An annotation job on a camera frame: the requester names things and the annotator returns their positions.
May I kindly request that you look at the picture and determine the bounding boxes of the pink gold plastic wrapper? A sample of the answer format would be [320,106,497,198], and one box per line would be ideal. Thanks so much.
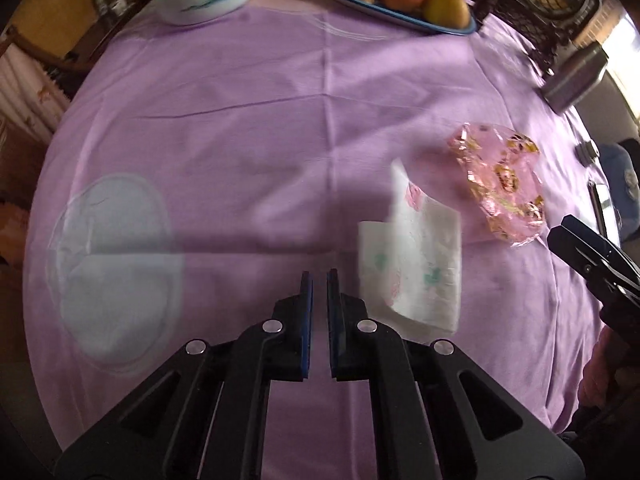
[445,121,546,251]

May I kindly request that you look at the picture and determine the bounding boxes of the small metal cap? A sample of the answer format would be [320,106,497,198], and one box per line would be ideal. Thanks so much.
[575,141,600,166]

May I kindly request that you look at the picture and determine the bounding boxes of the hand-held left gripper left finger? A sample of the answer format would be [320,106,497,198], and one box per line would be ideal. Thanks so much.
[52,270,315,480]

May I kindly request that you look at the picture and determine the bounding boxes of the white red-print curtain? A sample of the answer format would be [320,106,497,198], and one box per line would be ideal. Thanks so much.
[0,45,71,136]

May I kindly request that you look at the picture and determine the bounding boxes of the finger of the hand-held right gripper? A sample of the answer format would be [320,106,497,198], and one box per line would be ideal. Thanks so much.
[562,214,640,286]
[547,227,640,307]

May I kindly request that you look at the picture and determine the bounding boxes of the white printed paper napkin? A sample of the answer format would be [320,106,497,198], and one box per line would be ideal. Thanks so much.
[357,157,463,333]

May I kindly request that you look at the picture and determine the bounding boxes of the wooden chair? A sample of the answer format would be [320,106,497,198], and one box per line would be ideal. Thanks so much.
[0,25,96,78]

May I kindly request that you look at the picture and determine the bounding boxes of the purple tablecloth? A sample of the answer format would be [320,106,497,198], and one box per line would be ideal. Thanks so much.
[22,0,621,480]

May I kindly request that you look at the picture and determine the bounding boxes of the metal tin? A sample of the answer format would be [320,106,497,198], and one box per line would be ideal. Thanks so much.
[540,42,608,113]

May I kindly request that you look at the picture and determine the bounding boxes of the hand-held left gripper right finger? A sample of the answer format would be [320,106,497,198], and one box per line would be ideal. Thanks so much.
[326,267,586,480]

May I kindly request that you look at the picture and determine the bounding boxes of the black smartphone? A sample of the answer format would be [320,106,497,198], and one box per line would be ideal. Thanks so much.
[590,182,623,248]

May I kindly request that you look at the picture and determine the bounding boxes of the blue cap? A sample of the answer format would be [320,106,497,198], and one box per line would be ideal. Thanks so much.
[597,142,640,241]

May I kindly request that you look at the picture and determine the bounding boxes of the person's right hand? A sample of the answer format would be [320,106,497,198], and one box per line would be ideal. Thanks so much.
[577,327,640,411]

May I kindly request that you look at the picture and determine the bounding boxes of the yellow-red apple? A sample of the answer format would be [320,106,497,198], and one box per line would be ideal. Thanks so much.
[422,0,473,28]

